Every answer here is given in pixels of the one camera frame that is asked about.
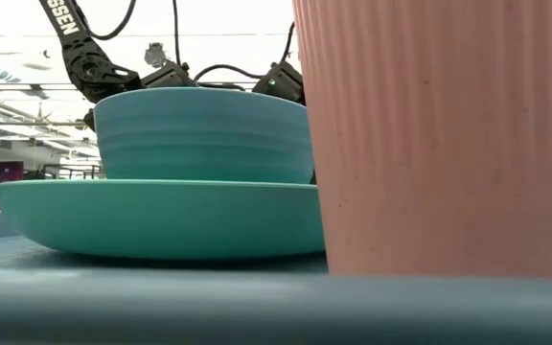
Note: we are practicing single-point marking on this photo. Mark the blue bowl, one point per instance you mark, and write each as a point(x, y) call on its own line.
point(204, 139)

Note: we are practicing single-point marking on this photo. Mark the teal plate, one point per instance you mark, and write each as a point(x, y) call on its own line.
point(161, 220)

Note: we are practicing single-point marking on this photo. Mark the pink ribbed cup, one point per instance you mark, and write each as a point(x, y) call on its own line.
point(448, 144)

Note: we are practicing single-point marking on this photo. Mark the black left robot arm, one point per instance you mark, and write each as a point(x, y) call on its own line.
point(89, 67)

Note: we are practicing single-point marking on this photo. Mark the blue plastic tray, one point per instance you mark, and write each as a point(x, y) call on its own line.
point(161, 306)

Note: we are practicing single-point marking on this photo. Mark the black railing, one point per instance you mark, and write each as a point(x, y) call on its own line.
point(67, 167)

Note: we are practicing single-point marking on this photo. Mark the purple screen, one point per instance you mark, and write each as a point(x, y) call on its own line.
point(6, 171)

